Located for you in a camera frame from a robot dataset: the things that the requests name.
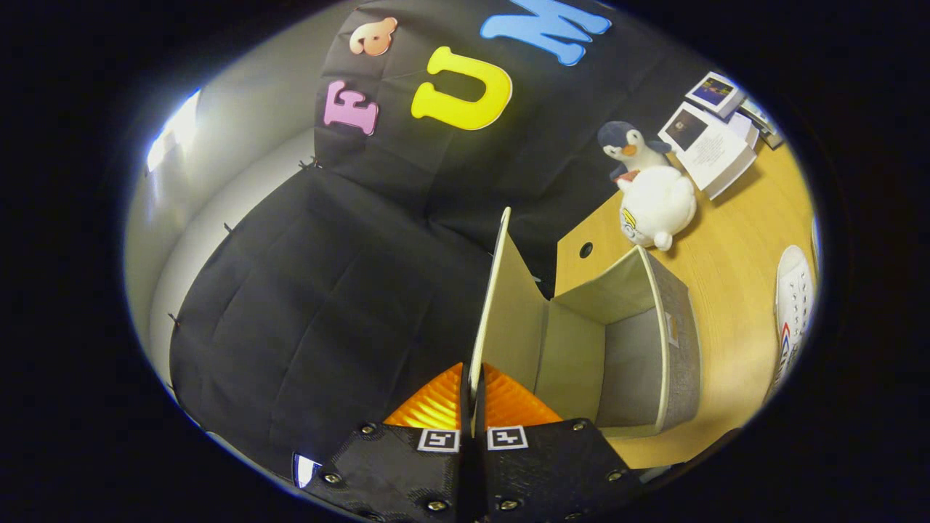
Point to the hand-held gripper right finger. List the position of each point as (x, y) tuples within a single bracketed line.
[(552, 472)]

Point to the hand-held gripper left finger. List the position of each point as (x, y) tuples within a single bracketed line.
[(407, 472)]

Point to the grey fabric storage box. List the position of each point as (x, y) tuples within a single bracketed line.
[(574, 356)]

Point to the white canvas shoe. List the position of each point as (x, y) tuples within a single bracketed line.
[(792, 305)]

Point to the white round plush toy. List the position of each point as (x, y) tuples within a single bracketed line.
[(657, 203)]

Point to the penguin plush toy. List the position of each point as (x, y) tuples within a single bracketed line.
[(628, 145)]

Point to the white book with portrait cover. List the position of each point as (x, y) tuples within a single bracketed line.
[(708, 149)]

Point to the plain white book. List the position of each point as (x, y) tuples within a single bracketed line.
[(745, 129)]

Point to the dark grey book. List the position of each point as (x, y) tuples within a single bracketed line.
[(771, 138)]

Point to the book with pale green cover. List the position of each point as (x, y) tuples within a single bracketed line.
[(759, 116)]

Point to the book with blue picture cover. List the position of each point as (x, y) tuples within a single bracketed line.
[(716, 91)]

